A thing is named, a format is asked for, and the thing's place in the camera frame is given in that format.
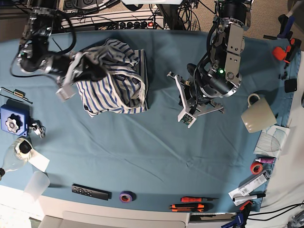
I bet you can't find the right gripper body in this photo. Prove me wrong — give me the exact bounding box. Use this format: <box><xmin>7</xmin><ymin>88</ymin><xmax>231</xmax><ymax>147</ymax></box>
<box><xmin>44</xmin><ymin>53</ymin><xmax>107</xmax><ymax>81</ymax></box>

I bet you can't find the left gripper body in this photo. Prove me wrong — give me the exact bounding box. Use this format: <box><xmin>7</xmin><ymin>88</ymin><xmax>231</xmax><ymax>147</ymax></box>
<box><xmin>185</xmin><ymin>71</ymin><xmax>238</xmax><ymax>106</ymax></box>

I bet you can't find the blue white striped T-shirt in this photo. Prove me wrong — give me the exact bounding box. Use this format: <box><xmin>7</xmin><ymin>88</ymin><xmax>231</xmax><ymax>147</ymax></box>
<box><xmin>76</xmin><ymin>39</ymin><xmax>148</xmax><ymax>117</ymax></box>

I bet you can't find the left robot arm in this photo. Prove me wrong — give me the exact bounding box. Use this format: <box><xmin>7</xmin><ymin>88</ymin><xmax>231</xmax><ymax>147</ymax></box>
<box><xmin>184</xmin><ymin>0</ymin><xmax>252</xmax><ymax>107</ymax></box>

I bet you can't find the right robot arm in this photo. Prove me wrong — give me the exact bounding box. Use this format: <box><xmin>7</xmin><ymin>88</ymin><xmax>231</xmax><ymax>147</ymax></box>
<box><xmin>13</xmin><ymin>0</ymin><xmax>107</xmax><ymax>85</ymax></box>

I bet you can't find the beige ceramic mug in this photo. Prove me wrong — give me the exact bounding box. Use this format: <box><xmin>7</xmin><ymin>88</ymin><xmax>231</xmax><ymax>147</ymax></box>
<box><xmin>241</xmin><ymin>93</ymin><xmax>277</xmax><ymax>133</ymax></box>

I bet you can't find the small metal padlock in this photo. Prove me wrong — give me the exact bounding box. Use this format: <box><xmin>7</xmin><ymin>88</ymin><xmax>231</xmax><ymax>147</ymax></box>
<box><xmin>29</xmin><ymin>121</ymin><xmax>46</xmax><ymax>138</ymax></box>

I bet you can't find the black power strip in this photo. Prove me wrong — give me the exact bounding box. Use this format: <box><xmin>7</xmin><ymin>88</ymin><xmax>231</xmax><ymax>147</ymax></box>
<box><xmin>104</xmin><ymin>20</ymin><xmax>157</xmax><ymax>30</ymax></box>

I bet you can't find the blue box with knob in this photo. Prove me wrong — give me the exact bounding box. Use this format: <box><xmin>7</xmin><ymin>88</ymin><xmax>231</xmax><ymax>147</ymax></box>
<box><xmin>0</xmin><ymin>104</ymin><xmax>30</xmax><ymax>137</ymax></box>

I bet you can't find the small black box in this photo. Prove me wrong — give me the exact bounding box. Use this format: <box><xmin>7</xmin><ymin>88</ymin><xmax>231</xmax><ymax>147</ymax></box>
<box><xmin>284</xmin><ymin>78</ymin><xmax>297</xmax><ymax>93</ymax></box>

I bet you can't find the orange black clamp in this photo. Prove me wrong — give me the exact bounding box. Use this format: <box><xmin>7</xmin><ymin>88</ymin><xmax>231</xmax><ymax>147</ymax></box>
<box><xmin>272</xmin><ymin>38</ymin><xmax>302</xmax><ymax>64</ymax></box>

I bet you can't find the leaf pattern card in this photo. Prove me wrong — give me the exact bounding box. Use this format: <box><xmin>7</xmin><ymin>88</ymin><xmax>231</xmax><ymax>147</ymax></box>
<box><xmin>254</xmin><ymin>125</ymin><xmax>290</xmax><ymax>158</ymax></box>

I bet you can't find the teal table cloth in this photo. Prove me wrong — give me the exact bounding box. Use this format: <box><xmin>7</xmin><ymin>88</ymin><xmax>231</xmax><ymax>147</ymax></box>
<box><xmin>0</xmin><ymin>29</ymin><xmax>293</xmax><ymax>212</ymax></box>

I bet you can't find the orange tape roll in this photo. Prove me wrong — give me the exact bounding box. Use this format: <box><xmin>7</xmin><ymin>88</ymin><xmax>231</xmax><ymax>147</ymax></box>
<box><xmin>250</xmin><ymin>161</ymin><xmax>263</xmax><ymax>175</ymax></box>

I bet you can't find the clear plastic bottle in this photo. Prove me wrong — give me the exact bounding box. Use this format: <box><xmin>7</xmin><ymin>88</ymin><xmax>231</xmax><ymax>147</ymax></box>
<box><xmin>0</xmin><ymin>137</ymin><xmax>33</xmax><ymax>179</ymax></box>

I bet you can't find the small purple tube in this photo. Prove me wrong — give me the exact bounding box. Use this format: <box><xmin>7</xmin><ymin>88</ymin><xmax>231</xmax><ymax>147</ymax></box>
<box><xmin>255</xmin><ymin>157</ymin><xmax>276</xmax><ymax>164</ymax></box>

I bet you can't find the white packaged item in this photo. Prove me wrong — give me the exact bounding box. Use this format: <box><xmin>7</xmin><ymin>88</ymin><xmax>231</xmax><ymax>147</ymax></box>
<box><xmin>228</xmin><ymin>171</ymin><xmax>270</xmax><ymax>199</ymax></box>

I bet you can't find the translucent plastic cup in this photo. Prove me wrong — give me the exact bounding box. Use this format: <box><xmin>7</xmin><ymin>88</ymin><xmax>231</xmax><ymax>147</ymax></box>
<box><xmin>23</xmin><ymin>171</ymin><xmax>50</xmax><ymax>201</ymax></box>

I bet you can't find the black remote control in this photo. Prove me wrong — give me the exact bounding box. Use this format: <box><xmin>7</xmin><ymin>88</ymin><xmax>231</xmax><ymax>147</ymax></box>
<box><xmin>71</xmin><ymin>184</ymin><xmax>112</xmax><ymax>201</ymax></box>

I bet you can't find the red screwdriver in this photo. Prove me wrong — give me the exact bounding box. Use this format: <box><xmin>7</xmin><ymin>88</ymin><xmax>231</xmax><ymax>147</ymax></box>
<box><xmin>180</xmin><ymin>196</ymin><xmax>217</xmax><ymax>203</ymax></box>

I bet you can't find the black marker pen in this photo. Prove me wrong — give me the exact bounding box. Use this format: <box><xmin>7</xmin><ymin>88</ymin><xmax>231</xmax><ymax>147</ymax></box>
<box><xmin>233</xmin><ymin>193</ymin><xmax>266</xmax><ymax>202</ymax></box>

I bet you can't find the orange utility knife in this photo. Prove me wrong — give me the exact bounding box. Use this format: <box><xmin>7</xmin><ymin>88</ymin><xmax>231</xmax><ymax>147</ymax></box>
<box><xmin>169</xmin><ymin>203</ymin><xmax>209</xmax><ymax>212</ymax></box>

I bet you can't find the purple tape roll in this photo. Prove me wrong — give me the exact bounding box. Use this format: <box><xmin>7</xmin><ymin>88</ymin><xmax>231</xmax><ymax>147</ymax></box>
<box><xmin>119</xmin><ymin>190</ymin><xmax>136</xmax><ymax>203</ymax></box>

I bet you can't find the blue black clamp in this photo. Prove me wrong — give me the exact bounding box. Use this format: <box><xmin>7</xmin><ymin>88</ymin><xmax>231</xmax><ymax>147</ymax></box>
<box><xmin>221</xmin><ymin>200</ymin><xmax>253</xmax><ymax>228</ymax></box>

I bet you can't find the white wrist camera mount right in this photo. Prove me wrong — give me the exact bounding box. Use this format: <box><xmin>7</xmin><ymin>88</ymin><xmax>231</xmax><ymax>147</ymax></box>
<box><xmin>56</xmin><ymin>52</ymin><xmax>84</xmax><ymax>102</ymax></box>

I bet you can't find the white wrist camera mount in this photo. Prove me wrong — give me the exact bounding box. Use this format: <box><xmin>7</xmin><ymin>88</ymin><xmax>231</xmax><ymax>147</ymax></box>
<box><xmin>56</xmin><ymin>52</ymin><xmax>84</xmax><ymax>102</ymax></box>
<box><xmin>167</xmin><ymin>71</ymin><xmax>224</xmax><ymax>129</ymax></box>

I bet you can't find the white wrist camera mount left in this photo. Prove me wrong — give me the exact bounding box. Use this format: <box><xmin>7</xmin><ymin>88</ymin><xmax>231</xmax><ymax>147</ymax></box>
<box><xmin>167</xmin><ymin>71</ymin><xmax>224</xmax><ymax>129</ymax></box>

